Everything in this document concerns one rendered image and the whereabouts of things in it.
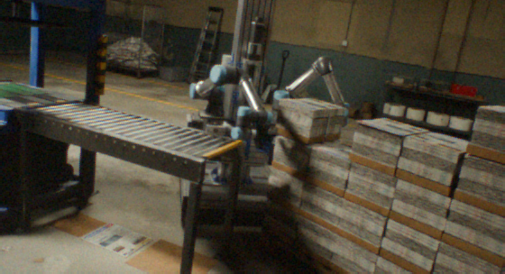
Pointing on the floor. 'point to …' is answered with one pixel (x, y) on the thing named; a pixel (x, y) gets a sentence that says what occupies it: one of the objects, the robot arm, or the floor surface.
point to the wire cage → (134, 50)
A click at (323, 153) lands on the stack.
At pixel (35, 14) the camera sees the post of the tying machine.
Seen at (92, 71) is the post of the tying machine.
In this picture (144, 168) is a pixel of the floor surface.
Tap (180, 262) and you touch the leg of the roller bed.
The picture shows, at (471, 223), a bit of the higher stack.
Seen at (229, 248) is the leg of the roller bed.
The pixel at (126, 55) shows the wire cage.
